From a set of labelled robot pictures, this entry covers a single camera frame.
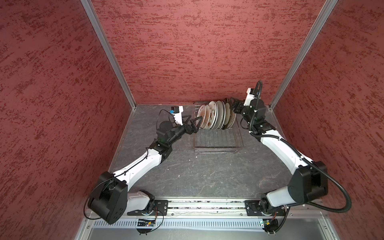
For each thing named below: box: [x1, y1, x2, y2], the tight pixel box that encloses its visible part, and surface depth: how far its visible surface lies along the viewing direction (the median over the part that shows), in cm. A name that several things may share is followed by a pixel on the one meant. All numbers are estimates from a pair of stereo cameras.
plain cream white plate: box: [216, 100, 226, 130], surface depth 95 cm
